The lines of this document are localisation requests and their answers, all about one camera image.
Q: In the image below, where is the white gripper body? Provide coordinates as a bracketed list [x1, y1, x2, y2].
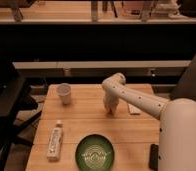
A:
[103, 93, 119, 115]

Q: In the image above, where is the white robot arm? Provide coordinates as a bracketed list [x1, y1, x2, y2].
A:
[102, 73, 196, 171]

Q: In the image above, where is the green ceramic bowl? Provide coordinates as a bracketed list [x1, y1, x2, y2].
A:
[75, 134, 115, 171]

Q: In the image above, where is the white rectangular box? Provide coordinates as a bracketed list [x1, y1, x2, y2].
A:
[128, 104, 141, 115]

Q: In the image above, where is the white paper cup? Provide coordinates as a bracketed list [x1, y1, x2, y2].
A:
[56, 83, 71, 105]

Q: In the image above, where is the long wooden background bench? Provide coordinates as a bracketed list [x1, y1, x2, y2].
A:
[14, 60, 190, 77]

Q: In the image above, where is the black remote control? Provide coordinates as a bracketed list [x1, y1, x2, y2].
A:
[149, 144, 158, 171]

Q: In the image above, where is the clear plastic bottle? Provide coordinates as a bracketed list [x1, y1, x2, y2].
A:
[47, 120, 63, 161]

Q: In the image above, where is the dark chair back right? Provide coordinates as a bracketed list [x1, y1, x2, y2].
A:
[170, 54, 196, 101]

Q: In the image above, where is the black office chair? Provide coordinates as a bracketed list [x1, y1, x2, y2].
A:
[0, 60, 41, 171]

